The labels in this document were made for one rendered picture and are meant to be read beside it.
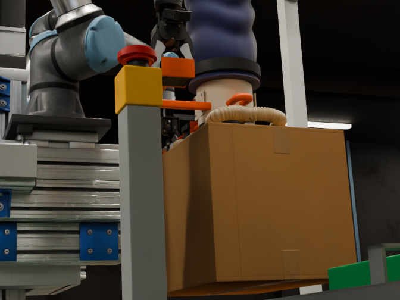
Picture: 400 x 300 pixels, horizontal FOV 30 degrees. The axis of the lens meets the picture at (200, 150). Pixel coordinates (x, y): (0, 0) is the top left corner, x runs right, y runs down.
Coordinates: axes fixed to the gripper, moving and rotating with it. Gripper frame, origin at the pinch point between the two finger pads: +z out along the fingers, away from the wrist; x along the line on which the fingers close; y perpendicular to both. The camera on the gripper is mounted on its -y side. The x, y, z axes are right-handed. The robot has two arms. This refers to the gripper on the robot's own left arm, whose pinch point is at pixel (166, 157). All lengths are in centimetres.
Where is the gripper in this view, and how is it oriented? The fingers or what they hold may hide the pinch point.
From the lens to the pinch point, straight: 280.6
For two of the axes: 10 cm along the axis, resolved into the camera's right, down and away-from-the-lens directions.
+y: 3.4, -2.3, -9.1
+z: 0.6, 9.7, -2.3
